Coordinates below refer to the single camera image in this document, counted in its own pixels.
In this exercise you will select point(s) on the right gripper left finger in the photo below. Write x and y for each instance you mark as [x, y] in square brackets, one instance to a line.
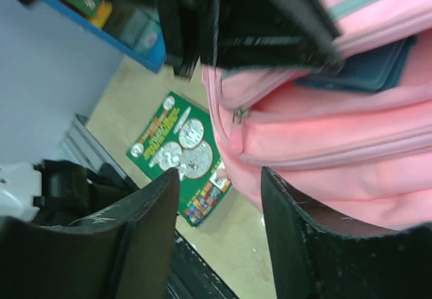
[121, 251]

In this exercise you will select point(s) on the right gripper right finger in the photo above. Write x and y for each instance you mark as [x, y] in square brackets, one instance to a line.
[317, 252]

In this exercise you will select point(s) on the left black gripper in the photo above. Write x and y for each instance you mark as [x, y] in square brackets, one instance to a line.
[246, 34]

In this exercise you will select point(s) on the pink student backpack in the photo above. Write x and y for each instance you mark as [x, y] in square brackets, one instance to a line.
[365, 155]

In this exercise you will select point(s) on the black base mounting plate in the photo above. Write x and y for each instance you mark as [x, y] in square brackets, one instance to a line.
[191, 277]

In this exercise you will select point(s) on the green paperback book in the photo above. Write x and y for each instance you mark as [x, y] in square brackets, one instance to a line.
[180, 136]

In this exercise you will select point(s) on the blue pink yellow shelf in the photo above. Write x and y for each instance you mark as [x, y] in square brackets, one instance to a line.
[132, 28]

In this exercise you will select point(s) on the aluminium rail frame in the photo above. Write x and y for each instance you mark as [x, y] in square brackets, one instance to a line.
[80, 146]

